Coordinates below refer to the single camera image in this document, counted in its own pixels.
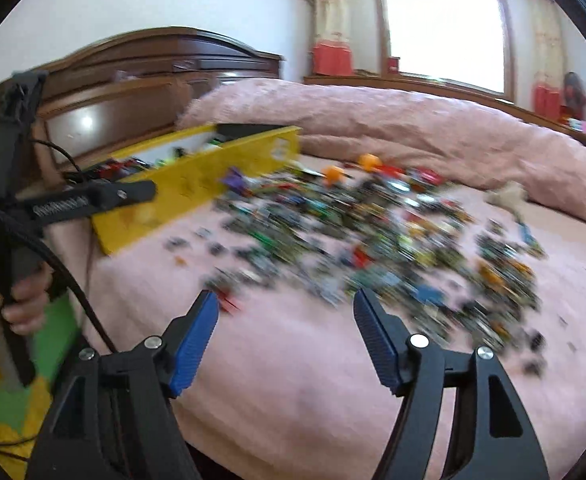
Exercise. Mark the floral curtain with red hem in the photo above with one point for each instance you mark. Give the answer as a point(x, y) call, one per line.
point(548, 60)
point(330, 20)

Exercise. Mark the person's left hand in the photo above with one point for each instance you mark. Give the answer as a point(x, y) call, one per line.
point(28, 302)

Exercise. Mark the dark wooden dresser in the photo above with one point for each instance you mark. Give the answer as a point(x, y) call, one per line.
point(138, 90)

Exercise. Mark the green mat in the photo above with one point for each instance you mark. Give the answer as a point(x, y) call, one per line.
point(58, 345)

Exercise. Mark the pink quilt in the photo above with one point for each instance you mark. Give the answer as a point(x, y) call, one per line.
point(423, 125)

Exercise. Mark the pink bed sheet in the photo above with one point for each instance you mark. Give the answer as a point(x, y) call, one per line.
point(298, 410)

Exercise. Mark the orange ping pong ball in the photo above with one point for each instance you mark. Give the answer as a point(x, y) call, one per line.
point(369, 161)
point(335, 174)

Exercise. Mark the red standing fan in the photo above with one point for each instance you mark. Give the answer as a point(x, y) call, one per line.
point(575, 92)

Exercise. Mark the yellow cardboard box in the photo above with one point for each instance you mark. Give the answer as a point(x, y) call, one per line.
point(193, 185)

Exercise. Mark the pink and green boxes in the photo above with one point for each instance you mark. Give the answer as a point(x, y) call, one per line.
point(583, 127)

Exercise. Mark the window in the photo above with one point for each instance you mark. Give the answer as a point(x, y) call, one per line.
point(443, 30)

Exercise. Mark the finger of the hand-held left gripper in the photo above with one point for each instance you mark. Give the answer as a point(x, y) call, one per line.
point(128, 192)

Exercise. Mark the small red box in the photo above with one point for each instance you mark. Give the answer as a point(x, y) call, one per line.
point(393, 65)

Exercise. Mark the white shuttlecock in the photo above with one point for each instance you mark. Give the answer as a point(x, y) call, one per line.
point(508, 195)

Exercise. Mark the pile of toy bricks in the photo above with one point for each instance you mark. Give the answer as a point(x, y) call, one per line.
point(373, 240)

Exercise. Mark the purple winged toy piece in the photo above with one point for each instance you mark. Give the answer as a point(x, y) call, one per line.
point(235, 180)

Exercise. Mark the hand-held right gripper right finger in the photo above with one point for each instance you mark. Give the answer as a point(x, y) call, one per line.
point(375, 345)

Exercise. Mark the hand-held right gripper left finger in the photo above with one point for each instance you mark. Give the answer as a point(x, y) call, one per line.
point(195, 350)

